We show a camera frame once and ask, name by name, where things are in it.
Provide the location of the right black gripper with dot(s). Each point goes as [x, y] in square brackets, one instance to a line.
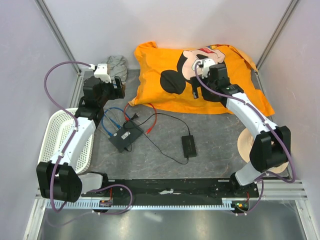
[195, 82]

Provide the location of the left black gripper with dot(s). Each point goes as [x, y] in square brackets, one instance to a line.
[117, 93]

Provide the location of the black network switch box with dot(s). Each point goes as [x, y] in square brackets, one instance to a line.
[122, 140]

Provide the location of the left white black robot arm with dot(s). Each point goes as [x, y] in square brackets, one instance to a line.
[57, 177]

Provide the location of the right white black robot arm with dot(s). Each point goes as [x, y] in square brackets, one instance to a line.
[271, 143]

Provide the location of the grey crumpled cloth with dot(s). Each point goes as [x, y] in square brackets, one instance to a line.
[117, 67]

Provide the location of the black power adapter brick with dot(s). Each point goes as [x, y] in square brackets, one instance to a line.
[188, 146]

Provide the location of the white perforated plastic basket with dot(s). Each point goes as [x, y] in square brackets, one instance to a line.
[57, 131]

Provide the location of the beige cloth hat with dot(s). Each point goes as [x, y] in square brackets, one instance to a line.
[244, 145]

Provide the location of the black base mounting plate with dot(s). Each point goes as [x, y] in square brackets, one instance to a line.
[161, 189]

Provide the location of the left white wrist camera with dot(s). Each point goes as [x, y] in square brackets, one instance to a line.
[102, 72]

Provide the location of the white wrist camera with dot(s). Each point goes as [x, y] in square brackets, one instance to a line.
[102, 72]
[205, 65]

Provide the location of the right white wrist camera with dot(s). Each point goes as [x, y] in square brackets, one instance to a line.
[205, 65]

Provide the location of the grey slotted cable duct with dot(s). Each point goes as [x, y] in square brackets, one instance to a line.
[95, 204]

